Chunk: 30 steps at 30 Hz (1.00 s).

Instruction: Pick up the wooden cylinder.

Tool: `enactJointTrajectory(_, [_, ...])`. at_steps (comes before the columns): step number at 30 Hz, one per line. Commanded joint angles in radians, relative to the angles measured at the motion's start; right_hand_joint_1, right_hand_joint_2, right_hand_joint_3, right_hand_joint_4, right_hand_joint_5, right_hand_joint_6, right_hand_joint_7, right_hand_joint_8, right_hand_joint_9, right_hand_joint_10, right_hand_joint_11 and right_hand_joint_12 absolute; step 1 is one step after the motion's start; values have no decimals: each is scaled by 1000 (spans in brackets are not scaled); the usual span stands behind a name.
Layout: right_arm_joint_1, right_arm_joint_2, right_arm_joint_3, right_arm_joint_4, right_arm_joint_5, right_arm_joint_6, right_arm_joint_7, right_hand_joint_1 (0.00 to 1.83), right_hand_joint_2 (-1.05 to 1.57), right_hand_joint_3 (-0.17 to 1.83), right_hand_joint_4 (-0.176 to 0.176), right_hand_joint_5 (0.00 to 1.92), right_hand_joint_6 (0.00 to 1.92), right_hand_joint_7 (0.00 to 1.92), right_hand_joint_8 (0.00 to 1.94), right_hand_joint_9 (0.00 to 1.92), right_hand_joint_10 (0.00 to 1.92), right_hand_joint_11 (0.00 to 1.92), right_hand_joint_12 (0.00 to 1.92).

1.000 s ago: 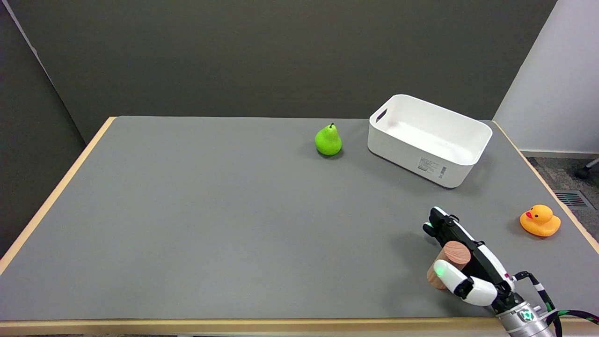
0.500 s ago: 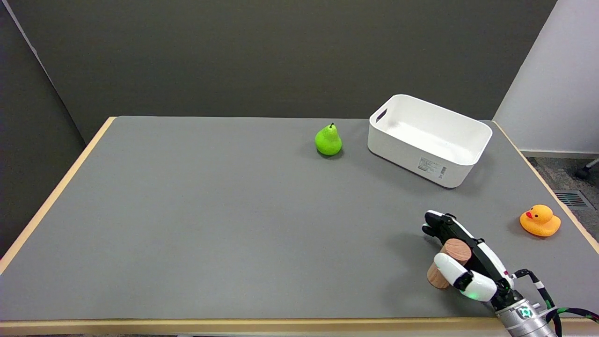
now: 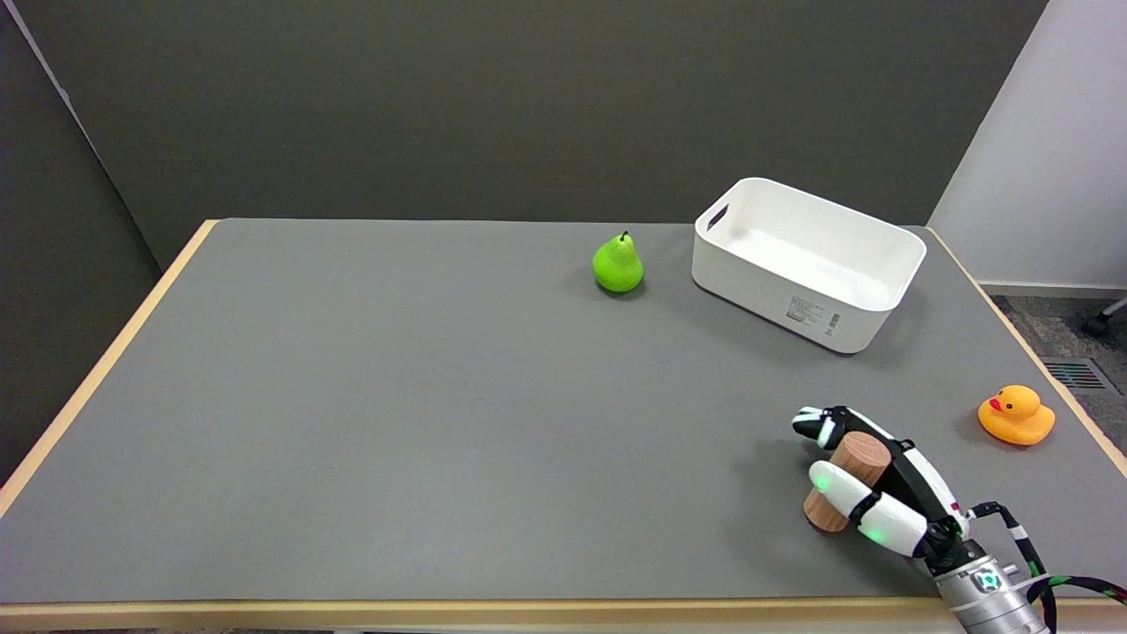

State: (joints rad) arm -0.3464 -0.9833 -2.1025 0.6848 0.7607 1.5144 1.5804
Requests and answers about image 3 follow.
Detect orange rubber duck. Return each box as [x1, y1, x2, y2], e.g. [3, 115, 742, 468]
[978, 385, 1056, 446]

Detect black cable with white bands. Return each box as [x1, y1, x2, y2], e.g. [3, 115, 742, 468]
[967, 502, 1059, 631]

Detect green toy pear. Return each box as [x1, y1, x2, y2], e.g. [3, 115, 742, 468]
[593, 232, 645, 293]

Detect green black braided cable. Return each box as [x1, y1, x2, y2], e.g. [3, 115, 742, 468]
[1026, 574, 1127, 608]

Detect white plastic storage bin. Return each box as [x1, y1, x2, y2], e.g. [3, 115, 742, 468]
[691, 177, 927, 355]

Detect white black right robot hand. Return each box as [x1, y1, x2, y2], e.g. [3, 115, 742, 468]
[791, 405, 970, 573]

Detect wooden cylinder block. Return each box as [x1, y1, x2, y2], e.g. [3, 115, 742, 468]
[803, 431, 892, 533]

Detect black chair caster wheel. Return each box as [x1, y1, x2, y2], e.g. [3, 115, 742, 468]
[1081, 298, 1127, 338]

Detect metal floor vent grille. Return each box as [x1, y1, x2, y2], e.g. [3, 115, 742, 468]
[1042, 358, 1121, 394]

